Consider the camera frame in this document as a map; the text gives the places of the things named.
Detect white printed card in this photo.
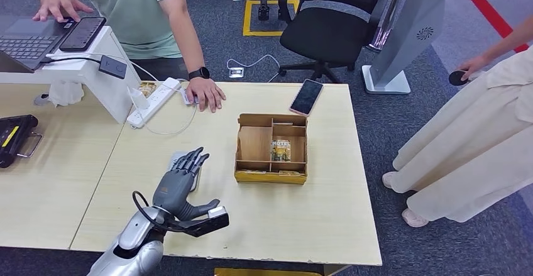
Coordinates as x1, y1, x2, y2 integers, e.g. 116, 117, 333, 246
181, 87, 199, 106

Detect black power adapter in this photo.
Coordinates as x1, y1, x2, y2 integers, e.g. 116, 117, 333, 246
98, 55, 128, 80

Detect person's right hand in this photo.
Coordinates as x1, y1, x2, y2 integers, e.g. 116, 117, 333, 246
32, 0, 94, 23
459, 54, 492, 80

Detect white power cable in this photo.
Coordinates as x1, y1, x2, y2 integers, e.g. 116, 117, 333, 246
45, 52, 197, 136

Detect grey standing display kiosk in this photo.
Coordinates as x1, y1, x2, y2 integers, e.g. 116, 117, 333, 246
361, 0, 448, 96

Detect white power strip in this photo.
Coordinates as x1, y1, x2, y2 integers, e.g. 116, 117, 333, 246
126, 77, 182, 130

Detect white crumpled tissue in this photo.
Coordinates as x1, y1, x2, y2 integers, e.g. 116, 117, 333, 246
48, 80, 85, 108

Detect dark grey laptop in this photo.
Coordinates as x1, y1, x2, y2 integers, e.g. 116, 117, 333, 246
0, 16, 80, 74

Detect black wristwatch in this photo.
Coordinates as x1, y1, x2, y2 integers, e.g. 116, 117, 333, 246
188, 66, 211, 81

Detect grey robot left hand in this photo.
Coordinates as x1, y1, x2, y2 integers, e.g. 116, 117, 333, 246
152, 146, 221, 221

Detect grey card reader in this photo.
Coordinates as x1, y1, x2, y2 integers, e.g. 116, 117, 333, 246
167, 151, 202, 192

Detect pink smartphone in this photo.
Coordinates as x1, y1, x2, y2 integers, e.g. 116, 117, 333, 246
289, 79, 324, 118

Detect white floor cable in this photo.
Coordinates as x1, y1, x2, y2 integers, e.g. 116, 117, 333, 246
226, 54, 282, 84

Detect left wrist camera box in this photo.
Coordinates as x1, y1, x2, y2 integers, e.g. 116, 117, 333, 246
168, 206, 230, 238

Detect person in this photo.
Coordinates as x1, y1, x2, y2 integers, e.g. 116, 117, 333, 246
382, 16, 533, 228
32, 0, 227, 113

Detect black phone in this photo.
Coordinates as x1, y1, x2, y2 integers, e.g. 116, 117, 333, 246
59, 17, 107, 53

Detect black handheld terminal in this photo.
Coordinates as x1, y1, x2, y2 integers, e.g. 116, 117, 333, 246
0, 114, 44, 170

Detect wooden compartment box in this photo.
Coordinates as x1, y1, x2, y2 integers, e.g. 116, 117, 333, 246
234, 113, 309, 185

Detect black round disc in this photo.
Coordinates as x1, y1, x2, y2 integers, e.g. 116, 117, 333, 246
448, 70, 470, 87

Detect white desk riser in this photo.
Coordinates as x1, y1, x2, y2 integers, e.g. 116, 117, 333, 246
0, 26, 143, 124

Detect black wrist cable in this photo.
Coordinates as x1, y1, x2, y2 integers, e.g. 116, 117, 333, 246
132, 190, 184, 233

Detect black adapter cable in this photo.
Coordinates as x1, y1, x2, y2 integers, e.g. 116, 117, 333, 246
39, 57, 103, 65

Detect black office chair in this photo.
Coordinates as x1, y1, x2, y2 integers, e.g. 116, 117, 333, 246
277, 0, 386, 84

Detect person's left hand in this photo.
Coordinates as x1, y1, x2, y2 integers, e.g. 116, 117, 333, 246
186, 77, 227, 113

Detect yellow patterned packet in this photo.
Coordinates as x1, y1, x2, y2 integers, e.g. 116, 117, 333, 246
139, 81, 158, 98

